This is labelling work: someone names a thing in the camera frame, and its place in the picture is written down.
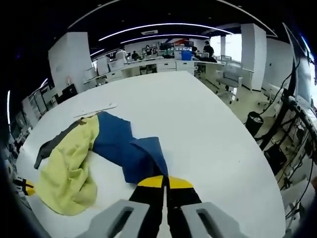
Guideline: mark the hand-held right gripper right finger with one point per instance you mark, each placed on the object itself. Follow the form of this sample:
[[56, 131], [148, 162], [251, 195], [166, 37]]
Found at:
[[193, 218]]

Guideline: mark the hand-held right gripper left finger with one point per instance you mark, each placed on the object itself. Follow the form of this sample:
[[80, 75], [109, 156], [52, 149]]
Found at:
[[138, 218]]

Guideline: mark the yellow blue grey garment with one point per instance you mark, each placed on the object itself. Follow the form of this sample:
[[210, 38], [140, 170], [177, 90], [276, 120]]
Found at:
[[71, 173]]

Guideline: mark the black chair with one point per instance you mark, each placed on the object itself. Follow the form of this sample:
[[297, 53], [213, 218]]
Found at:
[[68, 91]]

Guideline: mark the black waste bin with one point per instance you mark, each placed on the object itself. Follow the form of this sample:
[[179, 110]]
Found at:
[[255, 124]]

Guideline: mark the light grey swivel chair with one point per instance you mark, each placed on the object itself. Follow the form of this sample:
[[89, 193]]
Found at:
[[231, 68]]

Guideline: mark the long white counter desk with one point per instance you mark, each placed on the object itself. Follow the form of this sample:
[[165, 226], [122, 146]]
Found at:
[[168, 65]]

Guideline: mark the blue storage box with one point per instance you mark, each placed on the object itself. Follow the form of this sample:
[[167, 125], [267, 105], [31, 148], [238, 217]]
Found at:
[[186, 55]]

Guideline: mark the black tripod stand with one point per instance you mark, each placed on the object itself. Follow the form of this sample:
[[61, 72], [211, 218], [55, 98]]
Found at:
[[293, 81]]

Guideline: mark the short ceiling light strip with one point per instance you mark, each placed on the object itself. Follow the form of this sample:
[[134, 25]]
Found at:
[[161, 36]]

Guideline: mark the long ceiling light strip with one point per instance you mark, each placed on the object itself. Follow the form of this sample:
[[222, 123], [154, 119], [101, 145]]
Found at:
[[168, 24]]

